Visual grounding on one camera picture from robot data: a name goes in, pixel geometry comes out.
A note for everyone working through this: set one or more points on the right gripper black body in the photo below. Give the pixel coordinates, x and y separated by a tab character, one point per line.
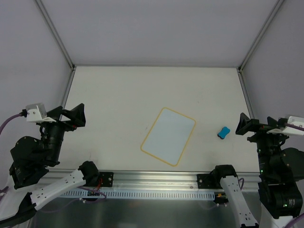
265	128

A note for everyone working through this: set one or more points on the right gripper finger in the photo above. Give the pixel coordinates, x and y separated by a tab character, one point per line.
272	123
246	125

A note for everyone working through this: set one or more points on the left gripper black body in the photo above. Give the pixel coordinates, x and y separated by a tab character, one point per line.
62	122

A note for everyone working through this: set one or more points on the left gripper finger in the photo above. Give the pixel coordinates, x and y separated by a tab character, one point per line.
76	116
54	114

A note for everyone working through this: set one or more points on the blue foam whiteboard eraser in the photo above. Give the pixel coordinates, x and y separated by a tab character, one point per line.
223	132

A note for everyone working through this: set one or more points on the yellow-framed small whiteboard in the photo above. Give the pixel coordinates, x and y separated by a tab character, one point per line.
168	137

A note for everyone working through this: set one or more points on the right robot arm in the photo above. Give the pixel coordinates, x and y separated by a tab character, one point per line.
279	171

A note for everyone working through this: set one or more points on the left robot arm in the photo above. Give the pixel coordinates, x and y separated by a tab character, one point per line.
32	158

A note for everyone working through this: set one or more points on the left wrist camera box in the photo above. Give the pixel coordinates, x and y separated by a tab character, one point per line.
36	113

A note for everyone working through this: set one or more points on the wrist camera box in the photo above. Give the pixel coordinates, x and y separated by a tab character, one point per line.
36	113
291	125

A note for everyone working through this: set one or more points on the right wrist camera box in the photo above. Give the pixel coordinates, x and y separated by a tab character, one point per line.
291	125

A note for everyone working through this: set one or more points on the left aluminium frame post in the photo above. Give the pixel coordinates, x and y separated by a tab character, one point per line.
55	34

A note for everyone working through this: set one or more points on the aluminium frame post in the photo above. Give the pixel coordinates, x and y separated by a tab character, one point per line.
240	70
55	34

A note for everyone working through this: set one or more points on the right aluminium frame post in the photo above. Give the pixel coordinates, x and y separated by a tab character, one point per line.
240	70

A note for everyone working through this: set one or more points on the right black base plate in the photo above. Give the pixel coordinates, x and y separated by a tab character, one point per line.
205	181

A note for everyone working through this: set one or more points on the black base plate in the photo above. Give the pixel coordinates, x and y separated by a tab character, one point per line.
105	179
205	181

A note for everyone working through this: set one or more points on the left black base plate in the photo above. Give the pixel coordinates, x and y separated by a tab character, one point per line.
105	179

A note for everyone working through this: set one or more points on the aluminium mounting rail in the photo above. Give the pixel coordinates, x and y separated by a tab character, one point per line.
155	180

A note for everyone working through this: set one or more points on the white slotted cable duct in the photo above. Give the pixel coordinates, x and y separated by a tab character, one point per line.
142	194

